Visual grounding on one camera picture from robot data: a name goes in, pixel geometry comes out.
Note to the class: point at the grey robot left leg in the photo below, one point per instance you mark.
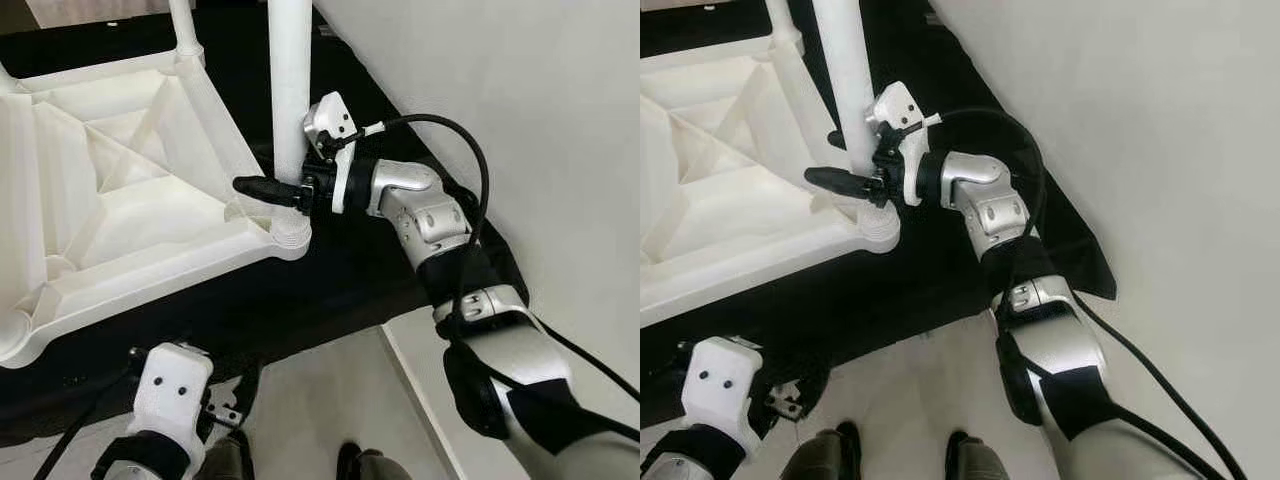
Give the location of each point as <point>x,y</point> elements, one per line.
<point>820,458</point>
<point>228,460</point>

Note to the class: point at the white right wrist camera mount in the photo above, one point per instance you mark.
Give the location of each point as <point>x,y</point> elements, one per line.
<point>900,108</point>
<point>330,118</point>

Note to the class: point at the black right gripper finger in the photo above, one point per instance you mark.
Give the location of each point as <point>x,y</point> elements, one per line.
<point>268,191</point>
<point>842,182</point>
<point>838,140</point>

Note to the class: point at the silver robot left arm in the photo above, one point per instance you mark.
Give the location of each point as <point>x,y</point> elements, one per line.
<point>695,458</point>
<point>140,460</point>

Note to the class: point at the black tablecloth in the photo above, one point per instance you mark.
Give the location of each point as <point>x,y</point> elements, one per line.
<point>950,290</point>
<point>350,290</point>

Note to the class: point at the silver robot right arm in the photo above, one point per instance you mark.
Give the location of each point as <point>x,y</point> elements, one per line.
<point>1000,210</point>
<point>430,215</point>

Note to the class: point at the white plastic children table top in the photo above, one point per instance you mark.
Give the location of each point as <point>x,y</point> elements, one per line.
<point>130,220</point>
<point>740,210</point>

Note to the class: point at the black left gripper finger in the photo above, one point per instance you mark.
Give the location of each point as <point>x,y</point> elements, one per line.
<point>247,388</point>
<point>812,385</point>

